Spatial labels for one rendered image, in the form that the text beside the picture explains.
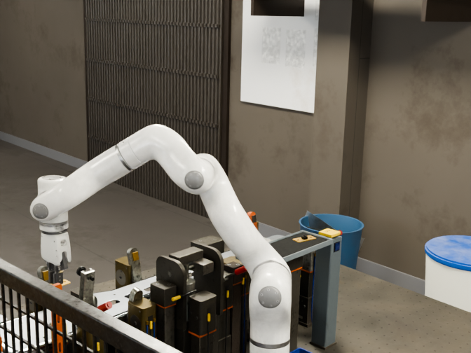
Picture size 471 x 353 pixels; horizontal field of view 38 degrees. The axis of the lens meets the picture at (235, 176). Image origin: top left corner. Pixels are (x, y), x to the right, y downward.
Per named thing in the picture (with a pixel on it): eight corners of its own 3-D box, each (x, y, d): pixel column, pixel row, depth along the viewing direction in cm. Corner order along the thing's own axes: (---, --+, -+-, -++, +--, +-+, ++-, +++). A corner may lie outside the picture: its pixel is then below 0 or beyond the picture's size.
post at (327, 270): (320, 337, 270) (326, 232, 260) (336, 343, 265) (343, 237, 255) (309, 343, 265) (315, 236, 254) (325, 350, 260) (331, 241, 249)
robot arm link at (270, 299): (290, 333, 210) (292, 258, 205) (289, 359, 191) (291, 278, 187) (251, 331, 211) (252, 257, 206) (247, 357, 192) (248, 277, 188)
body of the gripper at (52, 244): (74, 227, 204) (75, 262, 207) (55, 220, 211) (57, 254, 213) (52, 232, 199) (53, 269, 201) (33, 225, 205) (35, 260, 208)
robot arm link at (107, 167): (127, 178, 188) (38, 231, 193) (138, 165, 203) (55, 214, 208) (108, 150, 186) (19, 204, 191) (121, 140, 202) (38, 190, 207)
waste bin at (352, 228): (372, 298, 481) (378, 219, 467) (327, 314, 453) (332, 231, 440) (322, 275, 519) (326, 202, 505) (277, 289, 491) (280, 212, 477)
